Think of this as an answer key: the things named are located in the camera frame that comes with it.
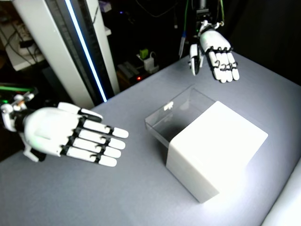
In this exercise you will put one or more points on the white column with light strip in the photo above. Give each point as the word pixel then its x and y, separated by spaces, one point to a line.
pixel 47 47

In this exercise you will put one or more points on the white power adapter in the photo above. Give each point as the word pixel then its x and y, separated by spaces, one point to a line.
pixel 149 63

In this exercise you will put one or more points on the clear plastic box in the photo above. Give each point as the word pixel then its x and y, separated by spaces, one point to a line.
pixel 160 127

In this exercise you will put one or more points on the green plug block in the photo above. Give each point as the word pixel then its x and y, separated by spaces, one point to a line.
pixel 143 53

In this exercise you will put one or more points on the white power strip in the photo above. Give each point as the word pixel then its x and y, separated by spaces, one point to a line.
pixel 23 31

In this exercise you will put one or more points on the white side shelf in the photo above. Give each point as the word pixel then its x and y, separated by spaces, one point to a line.
pixel 18 58

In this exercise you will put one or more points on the purple box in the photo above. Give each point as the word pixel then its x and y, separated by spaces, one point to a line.
pixel 105 5

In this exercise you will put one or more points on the white box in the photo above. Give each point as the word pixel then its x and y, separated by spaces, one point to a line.
pixel 211 146

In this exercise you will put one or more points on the grey table cloth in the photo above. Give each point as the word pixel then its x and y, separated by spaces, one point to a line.
pixel 94 193

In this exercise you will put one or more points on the black box with red light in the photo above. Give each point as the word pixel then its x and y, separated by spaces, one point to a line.
pixel 131 73

